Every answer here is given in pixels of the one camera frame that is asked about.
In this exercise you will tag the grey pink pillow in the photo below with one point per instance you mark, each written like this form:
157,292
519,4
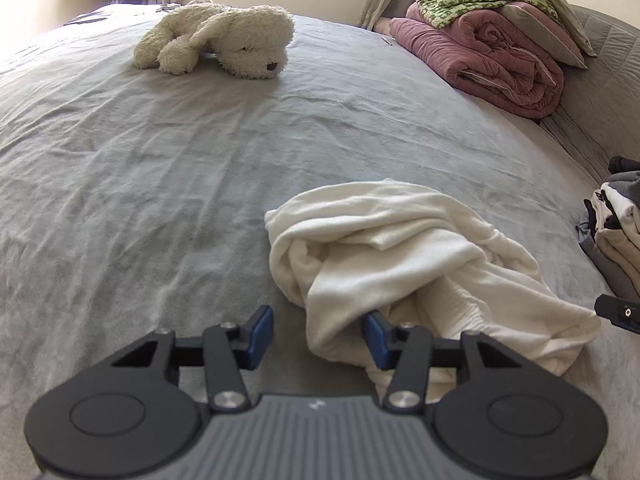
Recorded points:
544,32

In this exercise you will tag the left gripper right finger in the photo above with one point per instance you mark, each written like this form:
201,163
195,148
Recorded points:
406,350

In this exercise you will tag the stack of folded clothes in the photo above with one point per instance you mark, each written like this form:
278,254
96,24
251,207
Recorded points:
609,232

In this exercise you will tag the white cotton pants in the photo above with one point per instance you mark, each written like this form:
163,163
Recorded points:
420,257

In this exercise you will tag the grey bed sheet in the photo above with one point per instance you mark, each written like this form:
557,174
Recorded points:
132,200

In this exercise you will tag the white plush dog toy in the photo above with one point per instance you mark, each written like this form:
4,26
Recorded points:
248,43

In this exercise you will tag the maroon folded quilt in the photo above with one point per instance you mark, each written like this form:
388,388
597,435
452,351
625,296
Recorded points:
484,54

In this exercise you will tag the dark flat item on bed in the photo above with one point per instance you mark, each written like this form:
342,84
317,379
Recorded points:
87,18

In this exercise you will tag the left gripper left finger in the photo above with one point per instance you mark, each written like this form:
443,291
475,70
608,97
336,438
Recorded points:
227,350

